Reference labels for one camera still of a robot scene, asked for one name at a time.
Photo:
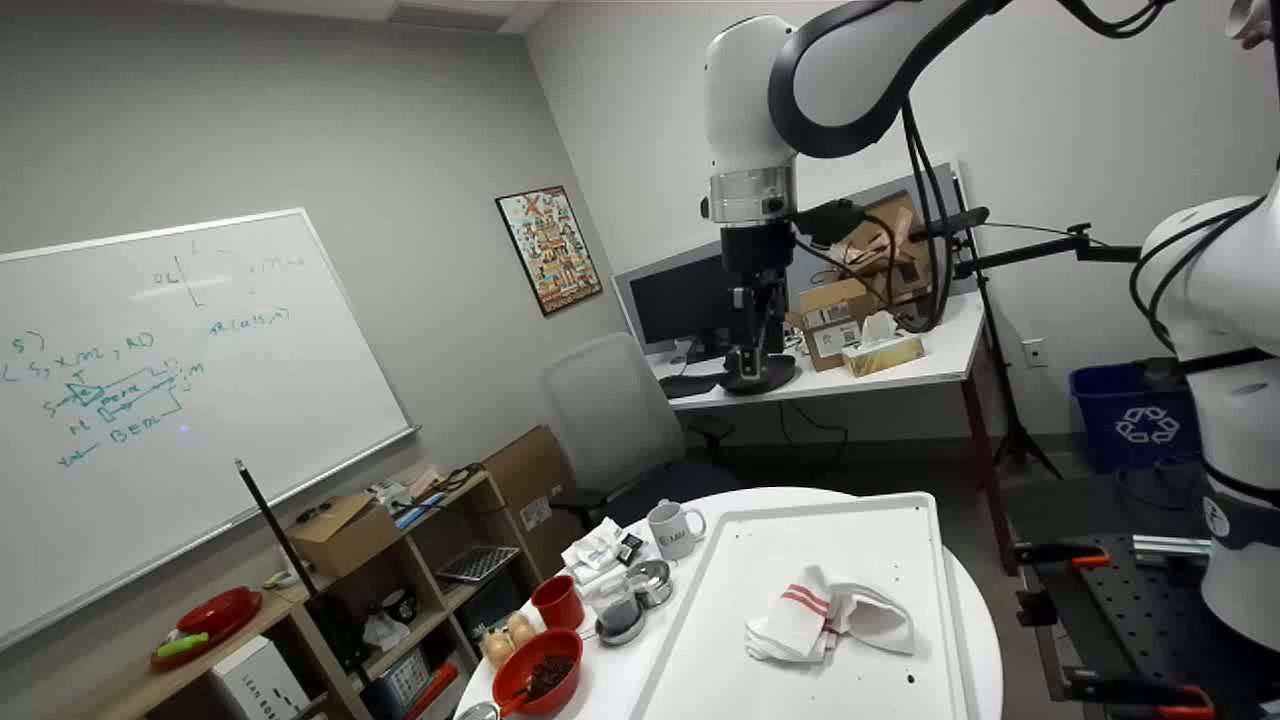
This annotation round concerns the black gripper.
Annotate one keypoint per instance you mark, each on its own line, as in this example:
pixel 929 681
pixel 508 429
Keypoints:
pixel 758 272

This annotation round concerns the white towel with red stripes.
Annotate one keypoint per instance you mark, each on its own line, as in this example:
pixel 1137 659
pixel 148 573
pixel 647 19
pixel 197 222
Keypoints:
pixel 803 620

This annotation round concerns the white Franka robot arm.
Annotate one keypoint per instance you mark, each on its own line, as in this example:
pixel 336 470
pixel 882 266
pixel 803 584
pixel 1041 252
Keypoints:
pixel 855 67

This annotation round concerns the white plastic tray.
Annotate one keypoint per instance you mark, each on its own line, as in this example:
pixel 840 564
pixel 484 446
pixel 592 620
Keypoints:
pixel 803 547

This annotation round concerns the black keyboard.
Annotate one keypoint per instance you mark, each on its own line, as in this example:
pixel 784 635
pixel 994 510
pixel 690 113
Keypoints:
pixel 687 385

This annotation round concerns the wide cardboard box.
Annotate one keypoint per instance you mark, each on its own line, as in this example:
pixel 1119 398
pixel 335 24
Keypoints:
pixel 840 302

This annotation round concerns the black computer monitor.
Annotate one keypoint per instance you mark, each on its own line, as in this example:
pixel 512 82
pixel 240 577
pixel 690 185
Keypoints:
pixel 674 302

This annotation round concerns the small tan box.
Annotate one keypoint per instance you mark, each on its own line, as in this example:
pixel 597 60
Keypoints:
pixel 882 358

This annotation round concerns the grey office chair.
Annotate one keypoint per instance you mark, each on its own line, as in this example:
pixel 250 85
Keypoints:
pixel 605 404

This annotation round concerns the white mug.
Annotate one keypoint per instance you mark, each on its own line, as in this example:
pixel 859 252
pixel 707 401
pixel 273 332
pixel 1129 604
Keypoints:
pixel 668 526

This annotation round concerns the framed colourful poster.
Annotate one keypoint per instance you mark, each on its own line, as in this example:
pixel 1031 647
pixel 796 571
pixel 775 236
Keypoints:
pixel 550 248

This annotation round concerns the red cup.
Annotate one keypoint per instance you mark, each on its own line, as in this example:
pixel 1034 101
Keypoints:
pixel 559 603

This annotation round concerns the round white table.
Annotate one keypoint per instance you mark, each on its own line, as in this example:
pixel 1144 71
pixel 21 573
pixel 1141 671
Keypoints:
pixel 605 681

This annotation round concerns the stack of papers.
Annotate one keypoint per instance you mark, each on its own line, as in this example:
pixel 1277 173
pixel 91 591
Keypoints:
pixel 412 497

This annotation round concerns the blue recycling bin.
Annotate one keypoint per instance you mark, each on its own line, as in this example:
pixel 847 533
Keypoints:
pixel 1135 421

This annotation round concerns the clear container yellow food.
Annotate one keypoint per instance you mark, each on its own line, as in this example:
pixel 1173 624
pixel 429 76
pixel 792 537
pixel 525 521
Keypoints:
pixel 505 643

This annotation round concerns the red bowl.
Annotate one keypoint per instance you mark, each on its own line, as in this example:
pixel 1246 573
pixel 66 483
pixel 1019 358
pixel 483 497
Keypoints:
pixel 512 684

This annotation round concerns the closed cardboard box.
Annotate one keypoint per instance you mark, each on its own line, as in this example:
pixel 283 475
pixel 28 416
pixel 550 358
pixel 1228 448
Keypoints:
pixel 340 533

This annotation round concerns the red storage box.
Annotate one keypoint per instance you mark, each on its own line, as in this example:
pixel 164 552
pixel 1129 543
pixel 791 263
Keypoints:
pixel 434 684

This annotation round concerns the white crumpled item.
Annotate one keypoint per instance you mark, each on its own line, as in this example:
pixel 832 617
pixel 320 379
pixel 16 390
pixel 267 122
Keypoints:
pixel 382 631

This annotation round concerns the black perforated robot table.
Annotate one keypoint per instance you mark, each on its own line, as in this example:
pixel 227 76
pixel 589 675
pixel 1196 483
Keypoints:
pixel 1160 624

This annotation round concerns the thin black pole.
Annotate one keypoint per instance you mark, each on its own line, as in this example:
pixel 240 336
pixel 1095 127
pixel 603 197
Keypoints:
pixel 273 526

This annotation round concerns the wooden shelf unit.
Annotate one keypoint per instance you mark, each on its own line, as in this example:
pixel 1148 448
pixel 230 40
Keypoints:
pixel 304 643

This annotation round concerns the whiteboard with green writing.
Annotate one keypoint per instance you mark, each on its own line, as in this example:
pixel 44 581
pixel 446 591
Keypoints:
pixel 200 401

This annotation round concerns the red plate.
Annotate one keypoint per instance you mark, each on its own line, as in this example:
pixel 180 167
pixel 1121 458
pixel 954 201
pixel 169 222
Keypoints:
pixel 220 615

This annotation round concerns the white box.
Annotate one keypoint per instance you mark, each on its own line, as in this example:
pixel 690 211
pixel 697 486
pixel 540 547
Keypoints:
pixel 254 681

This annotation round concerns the green and red toy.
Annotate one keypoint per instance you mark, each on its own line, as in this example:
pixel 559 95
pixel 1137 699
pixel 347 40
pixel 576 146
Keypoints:
pixel 180 649

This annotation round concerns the black tripod camera stand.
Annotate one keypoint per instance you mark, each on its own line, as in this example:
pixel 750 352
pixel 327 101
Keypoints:
pixel 1041 248

